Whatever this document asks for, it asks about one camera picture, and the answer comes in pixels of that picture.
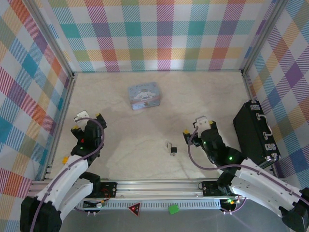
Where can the black hard case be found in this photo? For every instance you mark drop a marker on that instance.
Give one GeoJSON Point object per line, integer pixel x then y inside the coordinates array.
{"type": "Point", "coordinates": [253, 125]}

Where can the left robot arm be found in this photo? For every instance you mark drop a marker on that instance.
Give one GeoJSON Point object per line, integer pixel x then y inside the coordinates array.
{"type": "Point", "coordinates": [67, 178]}

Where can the aluminium frame post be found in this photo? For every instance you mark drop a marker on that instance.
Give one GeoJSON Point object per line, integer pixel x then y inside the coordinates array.
{"type": "Point", "coordinates": [48, 36]}
{"type": "Point", "coordinates": [263, 38]}

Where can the green block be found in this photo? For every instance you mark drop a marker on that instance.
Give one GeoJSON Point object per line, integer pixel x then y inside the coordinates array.
{"type": "Point", "coordinates": [174, 209]}

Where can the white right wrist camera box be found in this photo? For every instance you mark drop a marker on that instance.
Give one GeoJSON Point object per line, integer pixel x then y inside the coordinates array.
{"type": "Point", "coordinates": [202, 122]}

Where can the cartoon bunny tin box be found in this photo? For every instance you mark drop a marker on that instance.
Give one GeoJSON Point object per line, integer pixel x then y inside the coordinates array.
{"type": "Point", "coordinates": [144, 96]}

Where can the red triangle warning sticker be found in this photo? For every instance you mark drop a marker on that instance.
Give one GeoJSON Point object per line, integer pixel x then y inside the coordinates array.
{"type": "Point", "coordinates": [134, 208]}

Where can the aluminium back rail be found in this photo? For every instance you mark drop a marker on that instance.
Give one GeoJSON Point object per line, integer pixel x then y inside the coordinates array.
{"type": "Point", "coordinates": [157, 70]}

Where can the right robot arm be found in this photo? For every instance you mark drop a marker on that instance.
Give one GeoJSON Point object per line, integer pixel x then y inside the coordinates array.
{"type": "Point", "coordinates": [260, 183]}

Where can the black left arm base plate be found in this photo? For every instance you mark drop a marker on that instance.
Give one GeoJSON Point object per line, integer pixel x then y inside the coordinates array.
{"type": "Point", "coordinates": [108, 189]}

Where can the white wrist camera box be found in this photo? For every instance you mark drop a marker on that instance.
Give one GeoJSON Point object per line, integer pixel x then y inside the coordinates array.
{"type": "Point", "coordinates": [202, 122]}
{"type": "Point", "coordinates": [82, 115]}

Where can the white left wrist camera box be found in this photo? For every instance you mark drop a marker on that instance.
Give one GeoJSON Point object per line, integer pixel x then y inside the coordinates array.
{"type": "Point", "coordinates": [82, 115]}

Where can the black padlock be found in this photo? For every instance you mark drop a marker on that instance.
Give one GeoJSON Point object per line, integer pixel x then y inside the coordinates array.
{"type": "Point", "coordinates": [173, 150]}

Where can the aluminium mounting rail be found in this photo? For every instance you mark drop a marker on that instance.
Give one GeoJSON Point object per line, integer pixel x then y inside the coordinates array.
{"type": "Point", "coordinates": [157, 189]}

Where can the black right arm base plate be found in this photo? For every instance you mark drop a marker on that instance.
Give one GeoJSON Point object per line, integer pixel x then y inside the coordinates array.
{"type": "Point", "coordinates": [210, 188]}

